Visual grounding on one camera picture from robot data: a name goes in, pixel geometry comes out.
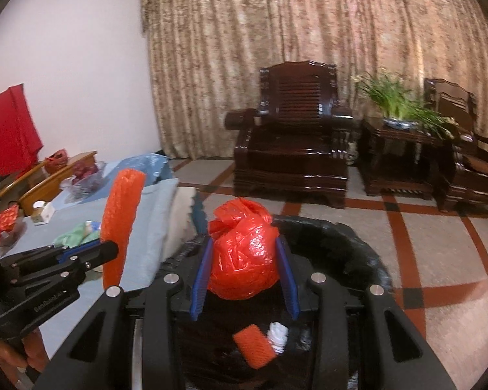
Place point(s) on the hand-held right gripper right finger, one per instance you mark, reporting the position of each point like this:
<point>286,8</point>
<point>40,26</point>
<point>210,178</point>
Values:
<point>286,276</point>

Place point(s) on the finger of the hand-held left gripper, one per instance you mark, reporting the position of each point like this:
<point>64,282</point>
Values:
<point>97,254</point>
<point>79,250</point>

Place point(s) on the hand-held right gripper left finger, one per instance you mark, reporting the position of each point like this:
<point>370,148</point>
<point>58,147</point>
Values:
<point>201,276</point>

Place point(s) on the red plastic bag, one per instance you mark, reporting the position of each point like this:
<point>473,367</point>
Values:
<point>240,252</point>

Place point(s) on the long orange foam net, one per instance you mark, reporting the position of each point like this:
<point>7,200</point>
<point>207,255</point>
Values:
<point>120,211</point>

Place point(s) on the black trash bin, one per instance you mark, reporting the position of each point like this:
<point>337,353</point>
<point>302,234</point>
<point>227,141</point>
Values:
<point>329,243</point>

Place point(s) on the person's left hand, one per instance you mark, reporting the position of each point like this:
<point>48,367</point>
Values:
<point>32,353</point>

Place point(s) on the crumpled green plastic bag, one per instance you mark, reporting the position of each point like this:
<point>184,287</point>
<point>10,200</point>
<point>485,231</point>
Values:
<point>73,233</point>

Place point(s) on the tissue box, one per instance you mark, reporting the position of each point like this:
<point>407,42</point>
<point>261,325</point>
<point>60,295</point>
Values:
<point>44,212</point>

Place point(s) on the small crumpled white tissue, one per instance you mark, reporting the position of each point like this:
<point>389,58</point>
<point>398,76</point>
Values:
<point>277,333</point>

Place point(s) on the glass fruit bowl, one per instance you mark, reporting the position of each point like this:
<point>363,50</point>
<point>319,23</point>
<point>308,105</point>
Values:
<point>83,189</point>

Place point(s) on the cream table cover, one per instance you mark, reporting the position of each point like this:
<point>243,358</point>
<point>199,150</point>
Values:
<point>179,219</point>

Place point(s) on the light wooden cabinet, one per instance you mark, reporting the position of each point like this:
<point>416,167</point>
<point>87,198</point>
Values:
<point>44,189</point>

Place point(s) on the red snack packet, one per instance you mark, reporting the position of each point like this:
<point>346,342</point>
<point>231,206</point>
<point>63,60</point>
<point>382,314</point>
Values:
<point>8,221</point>

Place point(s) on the short orange foam net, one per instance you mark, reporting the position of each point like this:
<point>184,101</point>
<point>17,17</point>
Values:
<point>254,347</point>

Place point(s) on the small red bag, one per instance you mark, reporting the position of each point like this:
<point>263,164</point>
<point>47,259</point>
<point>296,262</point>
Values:
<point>56,162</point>

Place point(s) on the dark wooden slatted armchair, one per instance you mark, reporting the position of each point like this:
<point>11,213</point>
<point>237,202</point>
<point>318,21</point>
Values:
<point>292,150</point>

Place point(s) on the red cloth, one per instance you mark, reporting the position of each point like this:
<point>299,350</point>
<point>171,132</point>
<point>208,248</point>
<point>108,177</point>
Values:
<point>8,126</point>

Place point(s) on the small cup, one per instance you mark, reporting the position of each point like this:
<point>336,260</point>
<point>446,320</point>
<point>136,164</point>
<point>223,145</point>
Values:
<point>258,120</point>

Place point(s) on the dark wooden side table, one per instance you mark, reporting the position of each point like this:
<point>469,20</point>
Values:
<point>394,158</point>

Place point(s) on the potted green plant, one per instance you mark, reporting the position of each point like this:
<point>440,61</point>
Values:
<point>390,97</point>

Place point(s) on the beige patterned curtain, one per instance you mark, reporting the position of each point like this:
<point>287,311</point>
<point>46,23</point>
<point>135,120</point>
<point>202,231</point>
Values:
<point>268,28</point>

